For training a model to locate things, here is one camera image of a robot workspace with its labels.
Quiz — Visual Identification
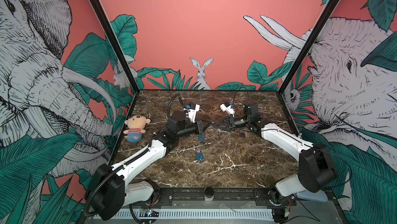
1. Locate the black padlock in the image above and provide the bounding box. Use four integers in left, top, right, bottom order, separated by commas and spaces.
239, 131, 246, 138

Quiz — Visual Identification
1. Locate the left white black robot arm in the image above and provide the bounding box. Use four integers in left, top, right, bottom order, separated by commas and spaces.
82, 111, 212, 220

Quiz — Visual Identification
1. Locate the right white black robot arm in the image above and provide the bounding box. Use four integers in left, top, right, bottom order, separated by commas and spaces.
214, 100, 338, 202

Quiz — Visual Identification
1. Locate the plush doll striped shirt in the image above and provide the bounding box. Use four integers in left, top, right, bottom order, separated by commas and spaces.
123, 115, 151, 143

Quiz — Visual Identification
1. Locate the white vented strip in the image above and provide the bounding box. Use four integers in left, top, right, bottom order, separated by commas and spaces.
92, 208, 275, 220

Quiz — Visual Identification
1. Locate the grey blue pad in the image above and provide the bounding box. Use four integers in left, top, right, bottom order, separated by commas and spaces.
296, 190, 328, 203

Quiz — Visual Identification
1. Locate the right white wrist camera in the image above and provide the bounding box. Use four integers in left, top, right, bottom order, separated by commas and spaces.
220, 102, 235, 116

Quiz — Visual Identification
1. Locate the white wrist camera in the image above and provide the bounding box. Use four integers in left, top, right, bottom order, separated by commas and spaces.
184, 104, 200, 123
220, 102, 235, 116

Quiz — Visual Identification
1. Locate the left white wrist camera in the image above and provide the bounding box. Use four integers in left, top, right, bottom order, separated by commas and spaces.
184, 104, 200, 123

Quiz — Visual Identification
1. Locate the black knob on rail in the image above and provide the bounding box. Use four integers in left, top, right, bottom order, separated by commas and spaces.
204, 187, 215, 201

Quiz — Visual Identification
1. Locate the black mounting rail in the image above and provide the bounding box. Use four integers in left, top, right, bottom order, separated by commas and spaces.
104, 187, 333, 210

